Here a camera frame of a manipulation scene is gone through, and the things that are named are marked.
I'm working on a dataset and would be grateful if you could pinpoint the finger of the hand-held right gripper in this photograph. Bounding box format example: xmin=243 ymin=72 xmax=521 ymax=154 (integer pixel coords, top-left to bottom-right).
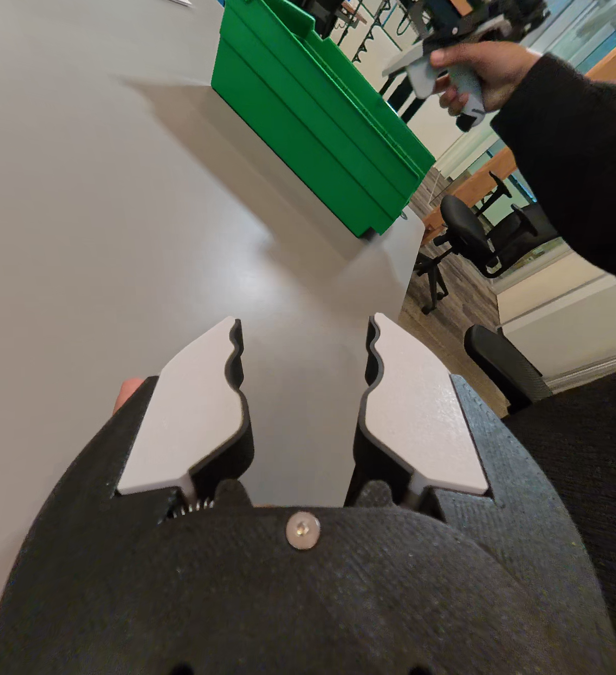
xmin=382 ymin=41 xmax=436 ymax=78

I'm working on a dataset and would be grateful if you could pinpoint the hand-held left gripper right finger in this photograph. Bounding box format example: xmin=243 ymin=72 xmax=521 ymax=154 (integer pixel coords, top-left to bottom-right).
xmin=352 ymin=313 xmax=490 ymax=510

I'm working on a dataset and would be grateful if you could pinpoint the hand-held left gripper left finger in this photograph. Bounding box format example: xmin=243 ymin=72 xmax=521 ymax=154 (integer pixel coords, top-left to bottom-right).
xmin=116 ymin=316 xmax=256 ymax=505

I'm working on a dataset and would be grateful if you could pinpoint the green plastic bin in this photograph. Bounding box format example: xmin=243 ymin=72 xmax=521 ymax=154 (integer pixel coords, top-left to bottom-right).
xmin=211 ymin=0 xmax=436 ymax=239

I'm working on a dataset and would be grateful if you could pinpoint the person's right forearm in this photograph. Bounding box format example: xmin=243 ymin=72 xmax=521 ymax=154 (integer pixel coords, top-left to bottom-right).
xmin=489 ymin=53 xmax=616 ymax=295

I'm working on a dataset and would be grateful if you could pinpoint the black standing desk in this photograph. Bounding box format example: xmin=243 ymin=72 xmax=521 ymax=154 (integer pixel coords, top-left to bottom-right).
xmin=334 ymin=0 xmax=477 ymax=126

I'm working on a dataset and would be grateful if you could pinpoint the grey desk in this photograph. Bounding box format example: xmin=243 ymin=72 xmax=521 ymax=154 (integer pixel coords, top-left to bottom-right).
xmin=0 ymin=0 xmax=426 ymax=675

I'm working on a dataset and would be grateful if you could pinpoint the person's right hand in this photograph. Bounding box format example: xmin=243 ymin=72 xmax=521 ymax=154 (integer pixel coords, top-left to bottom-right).
xmin=429 ymin=40 xmax=544 ymax=117

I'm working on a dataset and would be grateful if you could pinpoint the person's left hand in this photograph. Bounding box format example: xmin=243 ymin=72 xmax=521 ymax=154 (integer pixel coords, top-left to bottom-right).
xmin=112 ymin=377 xmax=146 ymax=416

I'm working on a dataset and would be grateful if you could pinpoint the black chair armrest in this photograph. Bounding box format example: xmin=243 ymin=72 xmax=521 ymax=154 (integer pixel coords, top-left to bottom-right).
xmin=463 ymin=324 xmax=554 ymax=416

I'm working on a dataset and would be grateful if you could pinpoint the wooden beam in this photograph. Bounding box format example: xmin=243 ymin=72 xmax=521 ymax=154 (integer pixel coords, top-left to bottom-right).
xmin=420 ymin=32 xmax=616 ymax=247

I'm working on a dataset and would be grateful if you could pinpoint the white metal cabinet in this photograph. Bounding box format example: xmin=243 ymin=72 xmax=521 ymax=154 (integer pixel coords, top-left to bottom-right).
xmin=497 ymin=252 xmax=616 ymax=392

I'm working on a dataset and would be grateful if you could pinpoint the black office chair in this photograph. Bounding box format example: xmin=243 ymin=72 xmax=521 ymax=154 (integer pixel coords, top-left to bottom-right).
xmin=415 ymin=170 xmax=560 ymax=315

